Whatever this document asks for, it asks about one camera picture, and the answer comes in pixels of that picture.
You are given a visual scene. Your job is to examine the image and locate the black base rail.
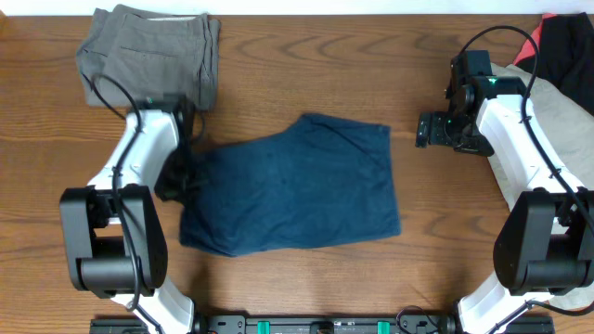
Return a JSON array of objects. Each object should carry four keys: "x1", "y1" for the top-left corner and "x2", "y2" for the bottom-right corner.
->
[{"x1": 89, "y1": 314, "x2": 555, "y2": 334}]

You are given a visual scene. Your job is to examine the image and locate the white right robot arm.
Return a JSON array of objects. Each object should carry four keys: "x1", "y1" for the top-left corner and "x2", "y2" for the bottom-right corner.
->
[{"x1": 415, "y1": 51, "x2": 593, "y2": 333}]

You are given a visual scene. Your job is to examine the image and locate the red garment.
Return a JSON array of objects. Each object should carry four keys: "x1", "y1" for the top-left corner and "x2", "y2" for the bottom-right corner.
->
[{"x1": 512, "y1": 13, "x2": 557, "y2": 66}]

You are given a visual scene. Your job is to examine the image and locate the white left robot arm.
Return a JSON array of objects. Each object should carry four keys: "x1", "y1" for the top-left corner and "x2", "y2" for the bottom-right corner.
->
[{"x1": 59, "y1": 96, "x2": 208, "y2": 333}]

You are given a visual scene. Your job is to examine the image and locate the black t-shirt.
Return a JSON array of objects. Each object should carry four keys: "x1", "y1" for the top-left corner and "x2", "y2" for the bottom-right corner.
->
[{"x1": 531, "y1": 13, "x2": 593, "y2": 113}]

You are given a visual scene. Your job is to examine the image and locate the khaki beige shorts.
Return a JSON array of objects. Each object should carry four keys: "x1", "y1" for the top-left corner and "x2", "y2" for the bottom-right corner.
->
[{"x1": 488, "y1": 63, "x2": 593, "y2": 309}]

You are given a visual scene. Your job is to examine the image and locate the folded grey shorts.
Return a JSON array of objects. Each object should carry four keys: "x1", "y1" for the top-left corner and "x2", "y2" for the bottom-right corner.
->
[{"x1": 75, "y1": 5, "x2": 221, "y2": 110}]

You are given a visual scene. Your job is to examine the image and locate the navy blue shorts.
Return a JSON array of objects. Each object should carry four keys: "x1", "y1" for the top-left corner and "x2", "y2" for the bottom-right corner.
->
[{"x1": 179, "y1": 113, "x2": 401, "y2": 257}]

